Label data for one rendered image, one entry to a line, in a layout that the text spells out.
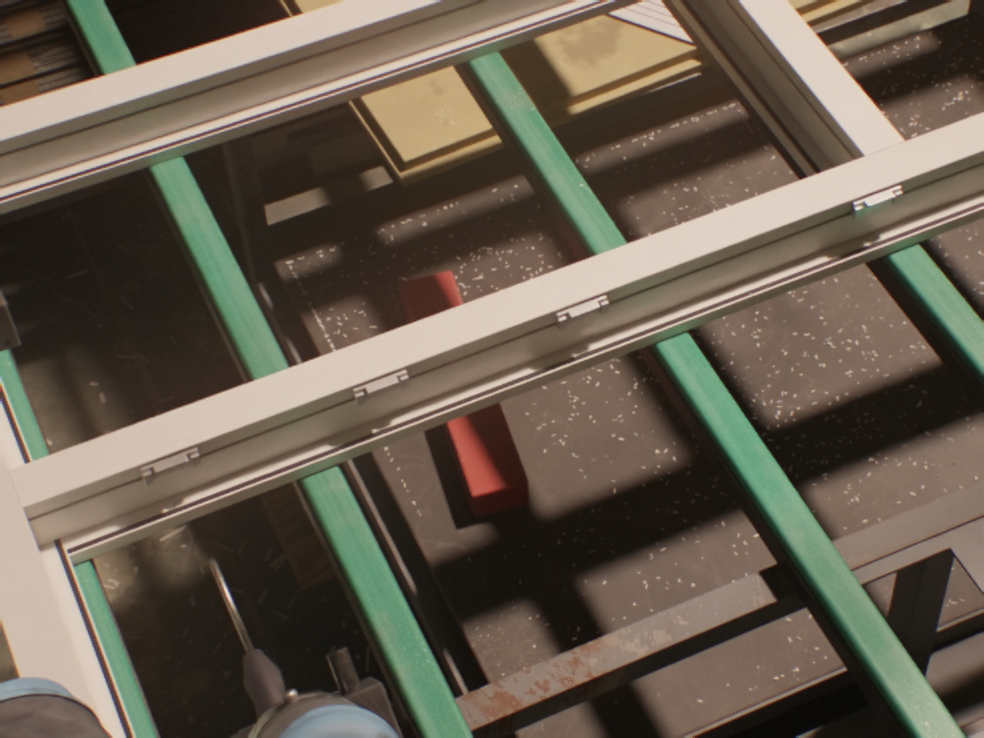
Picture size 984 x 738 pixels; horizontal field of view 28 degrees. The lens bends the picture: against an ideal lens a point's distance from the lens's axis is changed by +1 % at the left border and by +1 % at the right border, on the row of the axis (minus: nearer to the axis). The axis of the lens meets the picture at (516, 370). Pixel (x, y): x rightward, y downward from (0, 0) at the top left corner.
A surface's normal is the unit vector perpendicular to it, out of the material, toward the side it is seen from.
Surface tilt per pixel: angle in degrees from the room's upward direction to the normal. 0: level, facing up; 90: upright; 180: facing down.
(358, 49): 90
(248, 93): 90
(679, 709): 0
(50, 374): 0
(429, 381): 90
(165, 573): 0
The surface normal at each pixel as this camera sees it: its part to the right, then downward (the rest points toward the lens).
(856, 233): 0.41, 0.70
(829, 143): -0.91, 0.34
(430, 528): -0.04, -0.63
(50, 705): 0.32, -0.82
